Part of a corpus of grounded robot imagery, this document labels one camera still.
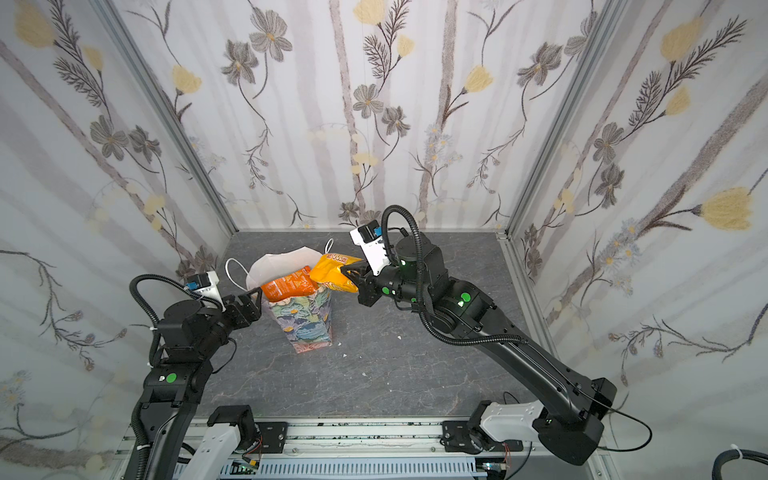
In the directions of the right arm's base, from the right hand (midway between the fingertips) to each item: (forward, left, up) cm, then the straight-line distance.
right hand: (343, 263), depth 56 cm
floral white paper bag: (0, +12, -26) cm, 29 cm away
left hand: (+3, +25, -16) cm, 30 cm away
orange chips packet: (+10, +17, -25) cm, 32 cm away
